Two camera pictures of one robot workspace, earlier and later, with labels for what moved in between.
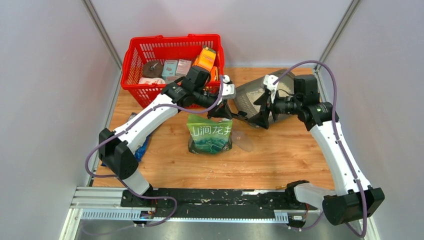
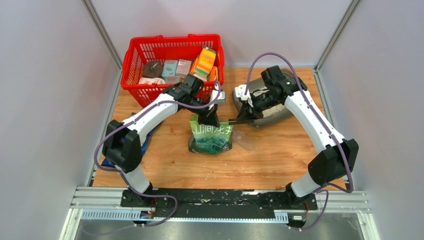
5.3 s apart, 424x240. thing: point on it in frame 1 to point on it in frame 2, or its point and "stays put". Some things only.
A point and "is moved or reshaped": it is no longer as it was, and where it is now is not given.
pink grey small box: [183, 67] stays put
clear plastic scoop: [242, 140] stays put
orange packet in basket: [214, 74] stays put
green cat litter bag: [209, 136] stays put
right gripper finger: [261, 119] to [246, 115]
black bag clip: [242, 113] is moved or reshaped
